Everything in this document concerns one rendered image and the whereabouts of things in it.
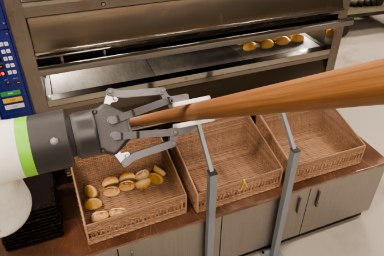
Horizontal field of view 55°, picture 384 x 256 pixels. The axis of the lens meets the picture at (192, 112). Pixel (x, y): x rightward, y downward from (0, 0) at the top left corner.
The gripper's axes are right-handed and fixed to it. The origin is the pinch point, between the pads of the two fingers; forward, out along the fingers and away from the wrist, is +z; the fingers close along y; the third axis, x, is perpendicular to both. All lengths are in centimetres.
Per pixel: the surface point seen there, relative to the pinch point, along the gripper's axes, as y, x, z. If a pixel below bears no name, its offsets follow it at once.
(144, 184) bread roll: 38, -158, 13
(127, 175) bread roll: 32, -165, 5
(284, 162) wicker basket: 43, -138, 96
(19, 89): -27, -137, -41
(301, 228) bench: 95, -159, 110
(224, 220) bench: 67, -140, 51
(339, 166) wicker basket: 55, -137, 133
